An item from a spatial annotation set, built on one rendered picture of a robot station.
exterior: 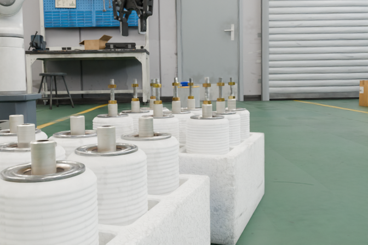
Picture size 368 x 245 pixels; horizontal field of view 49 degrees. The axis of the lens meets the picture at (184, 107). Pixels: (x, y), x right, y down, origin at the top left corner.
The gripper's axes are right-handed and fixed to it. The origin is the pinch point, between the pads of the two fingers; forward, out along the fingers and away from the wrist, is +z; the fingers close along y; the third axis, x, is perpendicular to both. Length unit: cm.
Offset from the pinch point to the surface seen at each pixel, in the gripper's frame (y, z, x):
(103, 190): 45, 25, -46
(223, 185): 34.3, 34.5, -7.9
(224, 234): 34, 45, -8
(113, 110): 5.2, 20.3, -11.7
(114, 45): -354, -36, 287
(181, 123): 15.1, 24.2, 1.6
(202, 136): 28.3, 25.2, -7.0
